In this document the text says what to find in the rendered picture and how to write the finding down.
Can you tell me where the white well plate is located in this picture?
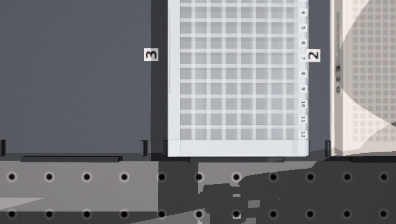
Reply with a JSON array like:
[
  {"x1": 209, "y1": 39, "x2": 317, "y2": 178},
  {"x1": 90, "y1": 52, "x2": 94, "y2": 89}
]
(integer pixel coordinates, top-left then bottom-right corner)
[{"x1": 330, "y1": 0, "x2": 396, "y2": 156}]

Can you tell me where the light grey well plate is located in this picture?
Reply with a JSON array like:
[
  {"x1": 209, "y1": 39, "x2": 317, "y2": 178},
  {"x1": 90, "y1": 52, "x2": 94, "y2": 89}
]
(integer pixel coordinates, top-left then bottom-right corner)
[{"x1": 168, "y1": 0, "x2": 309, "y2": 157}]

